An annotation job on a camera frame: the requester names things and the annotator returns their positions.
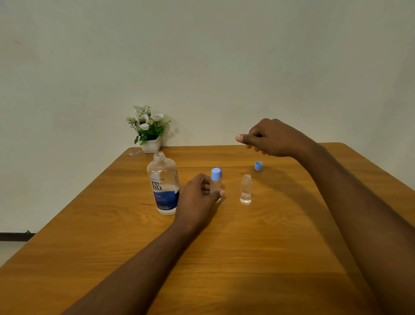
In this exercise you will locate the dark baseboard strip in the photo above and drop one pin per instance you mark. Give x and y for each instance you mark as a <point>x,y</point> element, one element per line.
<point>16,236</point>

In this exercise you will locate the person's left middle finger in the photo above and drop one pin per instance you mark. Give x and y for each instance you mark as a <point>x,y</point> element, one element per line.
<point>205,187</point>

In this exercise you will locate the person's left hand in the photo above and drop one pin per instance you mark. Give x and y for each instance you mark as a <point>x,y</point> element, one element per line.
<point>194,204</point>

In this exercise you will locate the small capped clear bottle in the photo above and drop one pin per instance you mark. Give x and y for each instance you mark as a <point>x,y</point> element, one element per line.
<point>216,183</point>

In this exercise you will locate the white flower pot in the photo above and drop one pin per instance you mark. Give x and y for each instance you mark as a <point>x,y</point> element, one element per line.
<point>151,145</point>

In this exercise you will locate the white artificial flowers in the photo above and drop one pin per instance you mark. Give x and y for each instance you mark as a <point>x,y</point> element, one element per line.
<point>147,123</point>

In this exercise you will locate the person's right hand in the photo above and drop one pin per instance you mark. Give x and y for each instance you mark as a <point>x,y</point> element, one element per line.
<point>275,138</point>

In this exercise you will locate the small open clear bottle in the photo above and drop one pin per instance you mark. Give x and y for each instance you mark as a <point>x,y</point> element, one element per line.
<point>246,190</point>

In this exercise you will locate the small blue bottle cap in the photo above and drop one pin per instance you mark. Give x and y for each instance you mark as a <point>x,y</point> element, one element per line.
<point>258,166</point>

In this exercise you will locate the person's right forearm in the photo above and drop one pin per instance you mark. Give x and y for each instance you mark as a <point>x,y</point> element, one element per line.
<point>366,220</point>

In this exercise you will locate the large clear blue-label bottle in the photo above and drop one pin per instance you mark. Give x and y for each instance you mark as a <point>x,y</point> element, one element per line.
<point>163,186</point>

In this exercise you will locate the person's left forearm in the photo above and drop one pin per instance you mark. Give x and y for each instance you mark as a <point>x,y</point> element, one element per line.
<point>136,275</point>

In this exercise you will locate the person's left thumb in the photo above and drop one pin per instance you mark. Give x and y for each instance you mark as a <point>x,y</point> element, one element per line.
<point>215,196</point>

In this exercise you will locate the person's right thumb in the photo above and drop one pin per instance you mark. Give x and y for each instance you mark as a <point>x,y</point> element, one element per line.
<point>248,139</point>

